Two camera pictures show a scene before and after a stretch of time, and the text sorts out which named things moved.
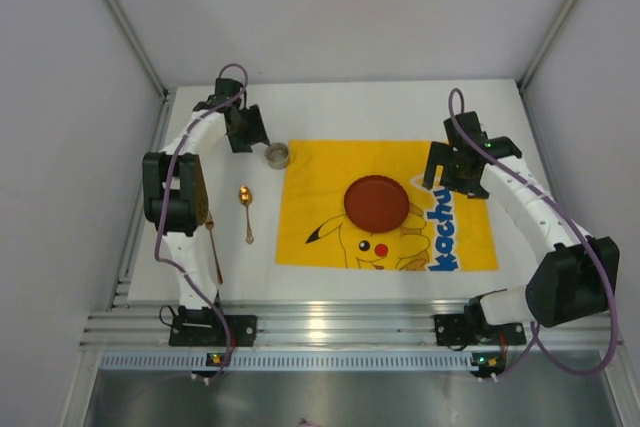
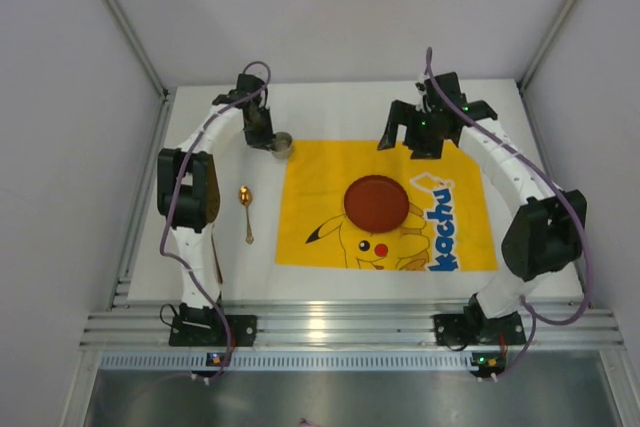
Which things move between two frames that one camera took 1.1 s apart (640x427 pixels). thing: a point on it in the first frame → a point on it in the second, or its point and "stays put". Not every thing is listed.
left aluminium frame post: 125,19 stays put
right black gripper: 439,165 → 426,145
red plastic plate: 376,204 stays put
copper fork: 209,225 stays put
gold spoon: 246,195 stays put
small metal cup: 277,155 → 281,146
